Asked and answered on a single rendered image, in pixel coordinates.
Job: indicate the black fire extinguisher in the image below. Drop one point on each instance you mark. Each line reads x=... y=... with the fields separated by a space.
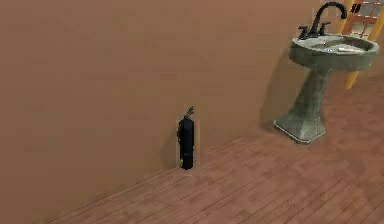
x=186 y=143

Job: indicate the black sink faucet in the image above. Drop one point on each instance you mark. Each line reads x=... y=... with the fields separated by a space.
x=320 y=20

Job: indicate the yellow wooden ladder shelf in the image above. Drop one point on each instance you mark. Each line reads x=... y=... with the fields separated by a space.
x=366 y=20

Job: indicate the grey stone pedestal sink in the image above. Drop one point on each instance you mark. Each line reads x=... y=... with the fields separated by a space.
x=310 y=100

